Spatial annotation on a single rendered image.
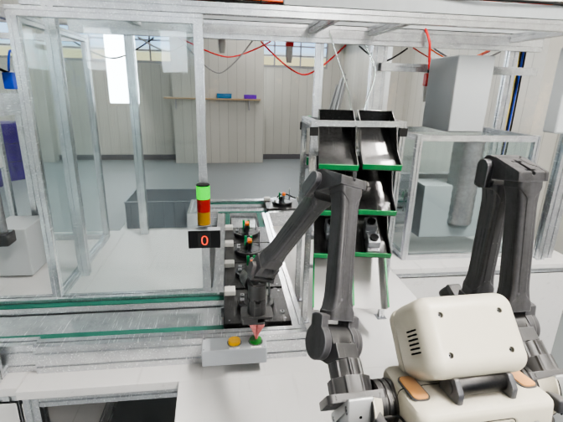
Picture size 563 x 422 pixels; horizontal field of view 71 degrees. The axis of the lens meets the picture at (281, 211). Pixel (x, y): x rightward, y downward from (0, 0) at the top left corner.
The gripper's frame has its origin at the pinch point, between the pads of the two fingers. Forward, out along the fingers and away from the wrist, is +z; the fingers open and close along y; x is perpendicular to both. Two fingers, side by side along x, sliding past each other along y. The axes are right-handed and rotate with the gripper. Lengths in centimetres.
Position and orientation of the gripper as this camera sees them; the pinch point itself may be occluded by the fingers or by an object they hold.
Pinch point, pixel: (255, 336)
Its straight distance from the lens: 136.8
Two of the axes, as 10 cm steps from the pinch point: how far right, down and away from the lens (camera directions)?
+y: -9.9, 0.0, -1.3
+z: -0.4, 9.5, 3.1
